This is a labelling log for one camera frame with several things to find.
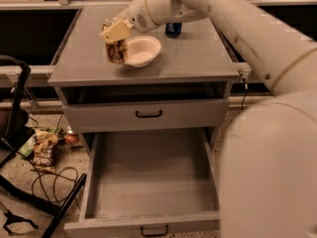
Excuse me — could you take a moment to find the grey drawer cabinet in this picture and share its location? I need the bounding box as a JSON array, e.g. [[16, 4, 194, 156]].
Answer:
[[49, 1, 238, 149]]

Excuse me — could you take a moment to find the closed grey upper drawer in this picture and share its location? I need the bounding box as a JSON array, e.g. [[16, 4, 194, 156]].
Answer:
[[63, 99, 229, 133]]

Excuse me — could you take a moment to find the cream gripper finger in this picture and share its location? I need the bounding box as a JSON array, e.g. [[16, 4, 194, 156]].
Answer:
[[100, 19, 134, 43]]

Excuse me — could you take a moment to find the white paper bowl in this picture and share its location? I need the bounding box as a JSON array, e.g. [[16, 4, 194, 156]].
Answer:
[[125, 36, 161, 67]]

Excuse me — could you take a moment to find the blue Pepsi can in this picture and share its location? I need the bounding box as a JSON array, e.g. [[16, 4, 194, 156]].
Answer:
[[165, 23, 182, 39]]

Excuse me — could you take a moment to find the black stand frame left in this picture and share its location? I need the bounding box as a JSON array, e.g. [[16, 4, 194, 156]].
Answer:
[[0, 55, 86, 238]]

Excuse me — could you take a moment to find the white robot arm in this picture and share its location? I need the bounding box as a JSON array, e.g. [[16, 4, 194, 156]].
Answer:
[[101, 0, 317, 238]]

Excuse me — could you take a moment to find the orange soda can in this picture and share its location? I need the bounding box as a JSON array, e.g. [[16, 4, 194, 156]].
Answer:
[[101, 18, 129, 65]]

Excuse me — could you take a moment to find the open grey lower drawer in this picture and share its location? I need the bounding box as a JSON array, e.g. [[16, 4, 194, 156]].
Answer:
[[64, 128, 220, 238]]

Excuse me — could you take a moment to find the black power adapter cable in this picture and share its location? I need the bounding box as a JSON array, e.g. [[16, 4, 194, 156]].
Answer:
[[240, 77, 250, 112]]

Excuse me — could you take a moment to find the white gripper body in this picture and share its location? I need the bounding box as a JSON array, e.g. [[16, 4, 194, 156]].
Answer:
[[114, 0, 159, 33]]

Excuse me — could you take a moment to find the brown chip bag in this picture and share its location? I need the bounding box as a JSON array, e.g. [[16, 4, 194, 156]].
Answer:
[[33, 130, 58, 174]]

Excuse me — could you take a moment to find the black cable on floor left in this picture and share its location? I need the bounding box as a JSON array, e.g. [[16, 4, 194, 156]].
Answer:
[[16, 116, 82, 210]]

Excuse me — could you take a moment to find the red can on floor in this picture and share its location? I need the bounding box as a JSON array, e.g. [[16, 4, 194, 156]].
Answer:
[[64, 131, 79, 145]]

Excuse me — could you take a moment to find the green snack bag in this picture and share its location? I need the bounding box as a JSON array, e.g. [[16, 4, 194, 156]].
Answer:
[[19, 129, 59, 158]]

